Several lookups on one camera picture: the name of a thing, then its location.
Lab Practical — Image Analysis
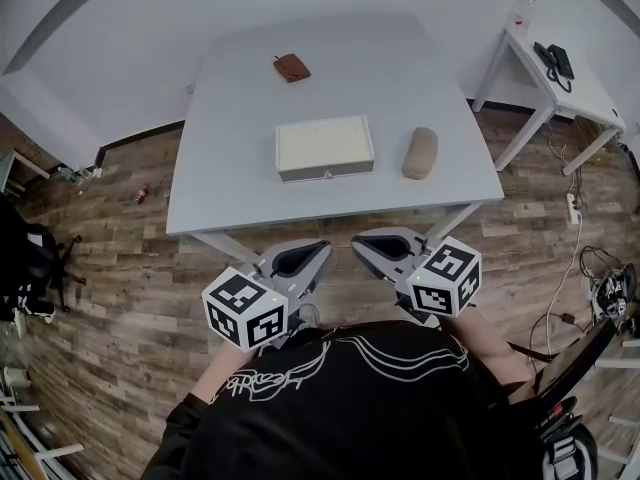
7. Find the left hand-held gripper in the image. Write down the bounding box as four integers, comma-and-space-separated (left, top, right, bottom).
201, 239, 334, 354

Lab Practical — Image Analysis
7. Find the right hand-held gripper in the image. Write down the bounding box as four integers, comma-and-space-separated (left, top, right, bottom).
349, 227, 483, 330

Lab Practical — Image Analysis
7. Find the white drawer with knob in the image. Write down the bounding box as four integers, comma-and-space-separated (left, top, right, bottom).
277, 159, 376, 185

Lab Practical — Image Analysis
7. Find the white box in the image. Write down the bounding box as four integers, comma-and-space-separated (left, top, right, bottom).
274, 114, 375, 172

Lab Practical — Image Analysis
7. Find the person's right forearm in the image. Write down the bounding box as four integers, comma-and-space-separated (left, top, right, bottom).
439, 307, 532, 385

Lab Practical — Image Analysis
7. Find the person's left forearm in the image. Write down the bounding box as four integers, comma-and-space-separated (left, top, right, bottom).
192, 340, 261, 405

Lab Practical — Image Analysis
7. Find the person's grey shoe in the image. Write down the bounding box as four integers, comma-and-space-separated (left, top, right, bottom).
297, 302, 321, 330

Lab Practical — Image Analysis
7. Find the beige glasses case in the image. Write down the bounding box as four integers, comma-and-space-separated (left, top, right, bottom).
401, 126, 440, 180

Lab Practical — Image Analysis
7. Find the white power strip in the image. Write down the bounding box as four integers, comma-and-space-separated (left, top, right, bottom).
565, 192, 584, 226

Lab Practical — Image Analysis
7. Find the person's black printed shirt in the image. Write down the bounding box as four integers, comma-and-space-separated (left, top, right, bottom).
142, 320, 547, 480

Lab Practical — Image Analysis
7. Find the black and grey backpack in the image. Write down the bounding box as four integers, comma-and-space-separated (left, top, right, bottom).
535, 401, 600, 480

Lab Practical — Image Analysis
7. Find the black office chair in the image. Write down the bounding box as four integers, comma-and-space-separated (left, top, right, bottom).
0, 195, 87, 325

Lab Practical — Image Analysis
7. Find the white side table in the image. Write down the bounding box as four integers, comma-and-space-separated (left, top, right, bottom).
472, 25, 627, 177

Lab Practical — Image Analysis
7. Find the brown leather pouch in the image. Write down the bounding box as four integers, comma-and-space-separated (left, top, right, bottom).
272, 54, 312, 84

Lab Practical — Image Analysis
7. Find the black desk telephone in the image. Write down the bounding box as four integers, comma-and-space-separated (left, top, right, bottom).
533, 41, 576, 93

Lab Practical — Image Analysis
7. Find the white metal rack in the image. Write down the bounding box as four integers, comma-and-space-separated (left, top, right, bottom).
0, 365, 85, 480

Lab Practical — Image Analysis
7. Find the white cable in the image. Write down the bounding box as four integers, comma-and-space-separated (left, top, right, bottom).
529, 117, 586, 357

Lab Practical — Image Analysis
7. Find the tangle of black cables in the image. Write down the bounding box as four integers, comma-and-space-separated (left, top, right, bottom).
578, 245, 640, 322

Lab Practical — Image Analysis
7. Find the white and red wall fixture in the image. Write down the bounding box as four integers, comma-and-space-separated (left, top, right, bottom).
513, 0, 537, 33

